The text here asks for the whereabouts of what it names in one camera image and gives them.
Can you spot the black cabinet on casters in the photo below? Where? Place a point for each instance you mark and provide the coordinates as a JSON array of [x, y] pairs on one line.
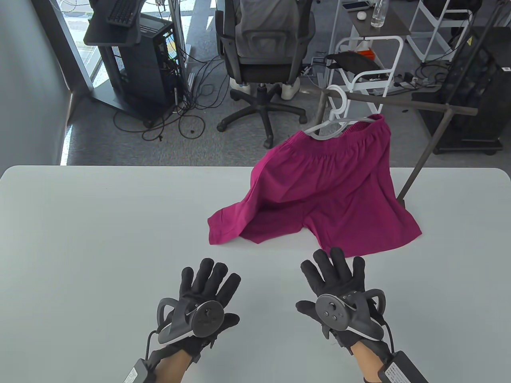
[[479, 99]]

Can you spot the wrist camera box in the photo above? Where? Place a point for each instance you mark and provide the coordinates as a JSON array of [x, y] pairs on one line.
[[399, 371], [137, 373]]

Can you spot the grey hand controller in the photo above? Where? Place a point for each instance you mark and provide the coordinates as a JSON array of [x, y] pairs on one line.
[[207, 319], [331, 311]]

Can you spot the silver metal frame post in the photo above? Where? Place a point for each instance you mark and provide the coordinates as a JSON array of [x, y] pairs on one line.
[[177, 36]]

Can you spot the black keyboard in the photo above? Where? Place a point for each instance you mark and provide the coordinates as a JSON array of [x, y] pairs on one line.
[[121, 12]]

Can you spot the person's left hand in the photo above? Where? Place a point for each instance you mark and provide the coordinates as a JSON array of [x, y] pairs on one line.
[[207, 279]]

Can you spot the clear water bottle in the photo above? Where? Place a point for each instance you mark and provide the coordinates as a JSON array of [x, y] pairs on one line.
[[379, 16]]

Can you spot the power strip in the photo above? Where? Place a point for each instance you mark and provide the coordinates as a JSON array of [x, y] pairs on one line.
[[405, 81]]

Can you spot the orange box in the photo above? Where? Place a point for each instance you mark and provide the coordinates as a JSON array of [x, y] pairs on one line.
[[367, 52]]

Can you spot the magenta shorts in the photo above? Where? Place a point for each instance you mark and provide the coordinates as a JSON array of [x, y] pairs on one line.
[[327, 187]]

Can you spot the black bag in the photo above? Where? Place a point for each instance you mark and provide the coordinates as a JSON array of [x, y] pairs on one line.
[[351, 60]]

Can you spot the light grey plastic hanger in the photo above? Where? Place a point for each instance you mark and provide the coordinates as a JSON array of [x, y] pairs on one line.
[[334, 119]]

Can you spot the black computer tower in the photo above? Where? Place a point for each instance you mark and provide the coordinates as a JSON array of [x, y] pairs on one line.
[[147, 68]]

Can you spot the person's right hand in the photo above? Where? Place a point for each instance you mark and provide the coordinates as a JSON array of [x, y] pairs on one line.
[[335, 271]]

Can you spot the white shoe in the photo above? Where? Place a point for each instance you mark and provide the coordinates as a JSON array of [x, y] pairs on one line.
[[289, 88], [239, 87]]

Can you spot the black rolling computer stand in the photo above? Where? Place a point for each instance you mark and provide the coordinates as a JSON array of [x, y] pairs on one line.
[[111, 36]]

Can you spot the person's left forearm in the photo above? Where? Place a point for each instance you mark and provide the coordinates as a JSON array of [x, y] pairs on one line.
[[171, 369]]

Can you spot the white metal cart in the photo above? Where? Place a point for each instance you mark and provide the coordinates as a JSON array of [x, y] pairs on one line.
[[443, 22], [369, 77]]

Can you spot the person's right forearm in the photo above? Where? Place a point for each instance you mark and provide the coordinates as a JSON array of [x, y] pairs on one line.
[[367, 363]]

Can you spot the flat phone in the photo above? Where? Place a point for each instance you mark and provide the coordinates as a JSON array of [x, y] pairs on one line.
[[355, 5]]

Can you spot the grey jacket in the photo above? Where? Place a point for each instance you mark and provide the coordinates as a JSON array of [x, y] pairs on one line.
[[267, 24]]

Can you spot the dark wooden clothes rack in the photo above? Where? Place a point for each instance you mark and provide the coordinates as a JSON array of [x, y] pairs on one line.
[[419, 104]]

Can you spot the black office chair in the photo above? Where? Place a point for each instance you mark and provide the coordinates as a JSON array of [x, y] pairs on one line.
[[259, 74]]

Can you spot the brown side table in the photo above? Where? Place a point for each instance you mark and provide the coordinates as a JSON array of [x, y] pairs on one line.
[[359, 26]]

